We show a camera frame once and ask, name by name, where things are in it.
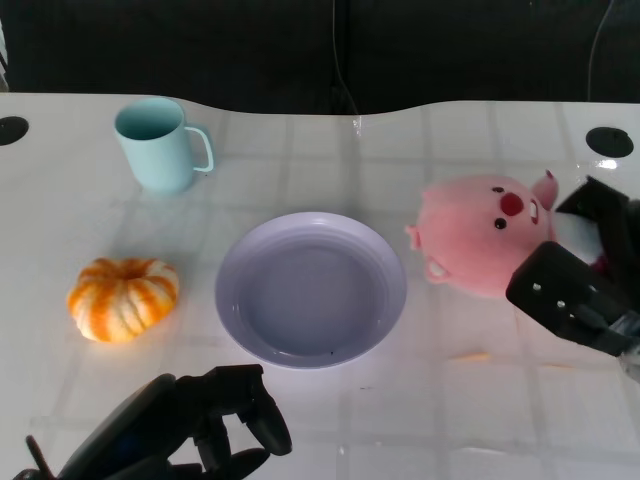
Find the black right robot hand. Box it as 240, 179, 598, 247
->
504, 174, 640, 358

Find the light blue mug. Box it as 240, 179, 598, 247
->
113, 96, 216, 195

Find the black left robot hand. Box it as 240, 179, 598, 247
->
58, 363, 292, 480

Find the black round table grommet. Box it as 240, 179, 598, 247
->
584, 126, 634, 160
0, 116, 30, 147

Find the pink plush doll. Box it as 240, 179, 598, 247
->
404, 169, 606, 301

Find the white object at edge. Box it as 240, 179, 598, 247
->
0, 19, 10, 92

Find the thin grey hanging cable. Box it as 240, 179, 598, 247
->
588, 0, 618, 102
329, 0, 361, 117

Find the orange white striped pumpkin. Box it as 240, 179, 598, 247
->
66, 256, 180, 344

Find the lavender plastic plate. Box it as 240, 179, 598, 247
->
214, 212, 409, 370

